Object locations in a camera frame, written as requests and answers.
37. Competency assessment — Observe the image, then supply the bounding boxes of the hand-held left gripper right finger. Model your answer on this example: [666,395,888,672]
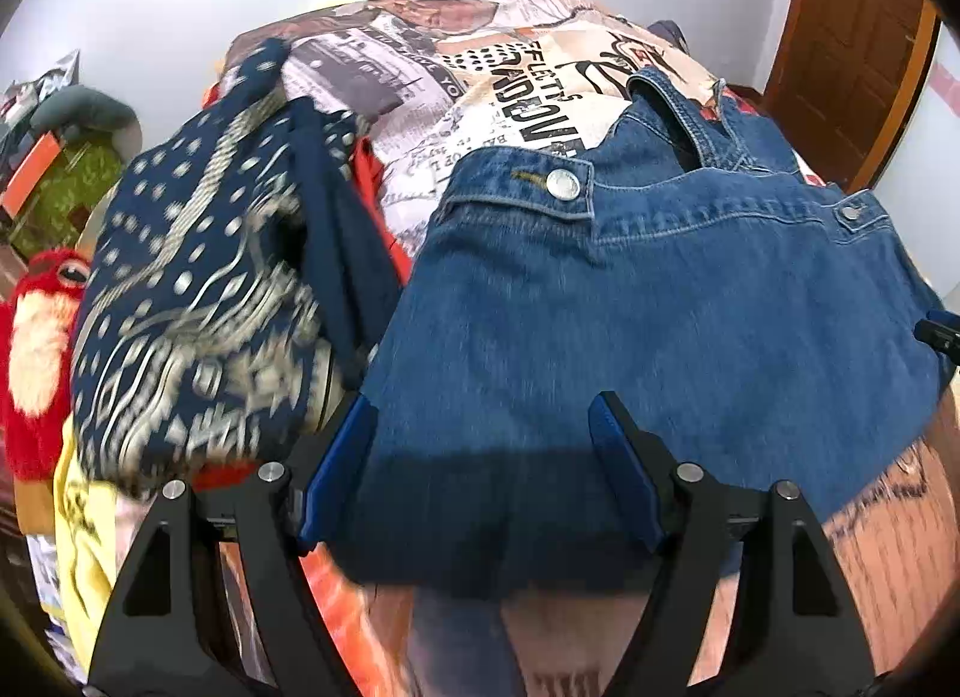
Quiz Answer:
[587,391,878,697]

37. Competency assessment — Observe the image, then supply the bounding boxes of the brown wooden door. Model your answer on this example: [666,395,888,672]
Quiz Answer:
[761,0,942,192]

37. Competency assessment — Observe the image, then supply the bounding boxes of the red orange cloth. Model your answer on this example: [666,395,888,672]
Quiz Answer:
[349,134,413,278]

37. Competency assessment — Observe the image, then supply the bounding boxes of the green patterned bag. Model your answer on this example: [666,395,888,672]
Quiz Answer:
[7,142,125,259]

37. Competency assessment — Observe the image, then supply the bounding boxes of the printed bed sheet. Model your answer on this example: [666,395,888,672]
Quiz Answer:
[202,0,960,697]

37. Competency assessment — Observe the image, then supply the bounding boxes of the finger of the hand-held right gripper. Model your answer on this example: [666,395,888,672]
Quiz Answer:
[913,316,960,362]

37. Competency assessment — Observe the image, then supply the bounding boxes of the yellow cloth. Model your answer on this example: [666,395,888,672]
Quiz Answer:
[52,415,151,675]

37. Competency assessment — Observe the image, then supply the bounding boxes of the orange box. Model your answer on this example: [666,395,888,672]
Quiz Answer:
[0,130,65,214]

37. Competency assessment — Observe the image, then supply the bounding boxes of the grey blue cloth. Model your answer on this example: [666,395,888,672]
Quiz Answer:
[409,577,526,697]

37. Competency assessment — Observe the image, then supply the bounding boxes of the white heart-print wardrobe door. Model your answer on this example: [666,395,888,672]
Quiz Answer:
[885,22,960,315]

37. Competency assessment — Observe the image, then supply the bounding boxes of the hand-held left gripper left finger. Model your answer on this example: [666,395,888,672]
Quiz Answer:
[86,393,380,697]

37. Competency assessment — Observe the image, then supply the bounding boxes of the blue denim jacket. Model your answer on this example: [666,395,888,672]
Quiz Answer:
[326,67,957,597]

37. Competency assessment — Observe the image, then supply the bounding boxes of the pile of clutter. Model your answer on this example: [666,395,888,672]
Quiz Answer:
[0,52,80,135]

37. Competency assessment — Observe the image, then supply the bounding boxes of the navy patterned sweater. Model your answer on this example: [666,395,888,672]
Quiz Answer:
[71,37,410,495]

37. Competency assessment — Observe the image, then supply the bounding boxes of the red plush toy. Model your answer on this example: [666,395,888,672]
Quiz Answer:
[0,250,95,482]

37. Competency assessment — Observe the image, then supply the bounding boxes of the grey plush pillow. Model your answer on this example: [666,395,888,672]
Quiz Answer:
[30,85,143,152]

